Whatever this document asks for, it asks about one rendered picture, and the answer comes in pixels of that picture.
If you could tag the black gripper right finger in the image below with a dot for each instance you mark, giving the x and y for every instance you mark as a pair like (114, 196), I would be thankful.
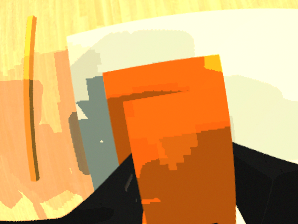
(266, 188)

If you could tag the thin orange rod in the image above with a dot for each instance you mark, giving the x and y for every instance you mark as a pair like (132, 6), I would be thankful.
(29, 52)

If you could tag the cream floor panel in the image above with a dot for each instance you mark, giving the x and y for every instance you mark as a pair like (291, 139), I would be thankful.
(259, 55)

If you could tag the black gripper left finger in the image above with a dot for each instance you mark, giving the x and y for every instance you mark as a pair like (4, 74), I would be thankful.
(116, 201)

